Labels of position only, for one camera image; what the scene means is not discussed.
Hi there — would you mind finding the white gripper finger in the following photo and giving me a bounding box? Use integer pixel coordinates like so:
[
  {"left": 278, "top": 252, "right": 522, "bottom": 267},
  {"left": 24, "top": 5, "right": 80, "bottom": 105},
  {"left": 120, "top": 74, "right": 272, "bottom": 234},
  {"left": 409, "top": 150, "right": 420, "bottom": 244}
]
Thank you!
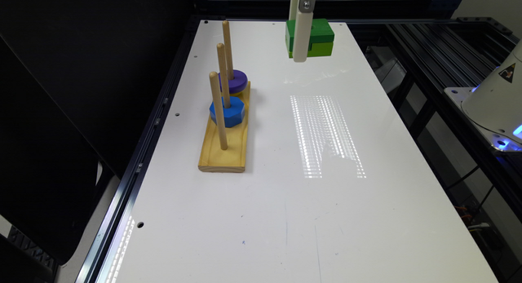
[
  {"left": 288, "top": 0, "right": 299, "bottom": 20},
  {"left": 292, "top": 0, "right": 316, "bottom": 63}
]

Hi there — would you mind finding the blue octagon block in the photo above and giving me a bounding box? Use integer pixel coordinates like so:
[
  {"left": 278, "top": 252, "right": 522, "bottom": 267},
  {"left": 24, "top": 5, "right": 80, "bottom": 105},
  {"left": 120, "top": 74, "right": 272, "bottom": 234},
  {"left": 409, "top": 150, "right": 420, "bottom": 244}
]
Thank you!
[{"left": 223, "top": 96, "right": 246, "bottom": 128}]

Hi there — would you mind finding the black monitor panel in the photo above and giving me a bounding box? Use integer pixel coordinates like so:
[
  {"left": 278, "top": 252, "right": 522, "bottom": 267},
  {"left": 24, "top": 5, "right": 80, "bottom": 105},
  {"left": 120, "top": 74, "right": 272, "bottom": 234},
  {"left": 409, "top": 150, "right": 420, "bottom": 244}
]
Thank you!
[{"left": 1, "top": 0, "right": 192, "bottom": 264}]

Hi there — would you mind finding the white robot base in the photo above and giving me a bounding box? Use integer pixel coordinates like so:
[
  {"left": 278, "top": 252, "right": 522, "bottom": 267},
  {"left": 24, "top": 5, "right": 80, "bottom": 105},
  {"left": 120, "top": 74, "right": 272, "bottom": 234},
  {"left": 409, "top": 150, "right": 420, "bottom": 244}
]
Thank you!
[{"left": 445, "top": 44, "right": 521, "bottom": 153}]

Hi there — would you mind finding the wooden peg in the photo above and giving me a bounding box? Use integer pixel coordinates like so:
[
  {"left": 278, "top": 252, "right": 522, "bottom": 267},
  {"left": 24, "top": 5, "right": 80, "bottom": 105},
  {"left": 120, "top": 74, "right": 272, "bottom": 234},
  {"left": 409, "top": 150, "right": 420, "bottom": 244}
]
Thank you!
[
  {"left": 217, "top": 43, "right": 231, "bottom": 108},
  {"left": 209, "top": 71, "right": 228, "bottom": 150},
  {"left": 222, "top": 20, "right": 234, "bottom": 80}
]

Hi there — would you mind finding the green wooden block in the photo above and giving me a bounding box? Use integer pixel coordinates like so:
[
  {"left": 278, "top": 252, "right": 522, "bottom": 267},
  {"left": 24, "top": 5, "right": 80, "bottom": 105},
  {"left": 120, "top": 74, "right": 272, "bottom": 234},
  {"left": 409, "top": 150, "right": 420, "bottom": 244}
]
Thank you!
[{"left": 285, "top": 19, "right": 334, "bottom": 58}]

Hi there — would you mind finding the back wooden peg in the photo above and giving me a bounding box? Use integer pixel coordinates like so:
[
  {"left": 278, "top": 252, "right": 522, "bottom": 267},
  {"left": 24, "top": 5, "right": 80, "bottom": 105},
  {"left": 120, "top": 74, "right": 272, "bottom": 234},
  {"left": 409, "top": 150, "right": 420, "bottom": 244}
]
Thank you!
[{"left": 222, "top": 20, "right": 234, "bottom": 80}]

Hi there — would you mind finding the wooden peg board base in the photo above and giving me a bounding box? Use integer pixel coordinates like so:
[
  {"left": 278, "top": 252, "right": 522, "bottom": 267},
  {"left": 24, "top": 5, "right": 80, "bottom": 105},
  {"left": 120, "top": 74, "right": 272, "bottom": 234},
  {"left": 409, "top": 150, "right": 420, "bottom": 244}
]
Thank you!
[{"left": 197, "top": 81, "right": 252, "bottom": 174}]

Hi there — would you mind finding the front wooden peg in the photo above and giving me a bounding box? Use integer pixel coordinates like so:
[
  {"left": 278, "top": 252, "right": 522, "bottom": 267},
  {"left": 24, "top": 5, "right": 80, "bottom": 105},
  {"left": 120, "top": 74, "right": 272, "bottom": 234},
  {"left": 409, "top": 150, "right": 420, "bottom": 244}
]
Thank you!
[{"left": 209, "top": 71, "right": 228, "bottom": 150}]

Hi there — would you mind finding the middle wooden peg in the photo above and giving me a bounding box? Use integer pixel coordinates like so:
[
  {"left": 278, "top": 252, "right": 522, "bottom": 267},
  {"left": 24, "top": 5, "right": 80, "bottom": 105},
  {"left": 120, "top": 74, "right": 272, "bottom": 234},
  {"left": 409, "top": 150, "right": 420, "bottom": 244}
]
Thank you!
[{"left": 217, "top": 43, "right": 231, "bottom": 108}]

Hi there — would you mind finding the purple round block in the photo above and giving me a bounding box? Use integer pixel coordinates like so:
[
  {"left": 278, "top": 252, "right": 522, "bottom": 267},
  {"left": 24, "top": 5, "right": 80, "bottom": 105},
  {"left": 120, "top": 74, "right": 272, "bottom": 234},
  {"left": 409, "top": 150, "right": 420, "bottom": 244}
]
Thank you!
[{"left": 228, "top": 69, "right": 248, "bottom": 94}]

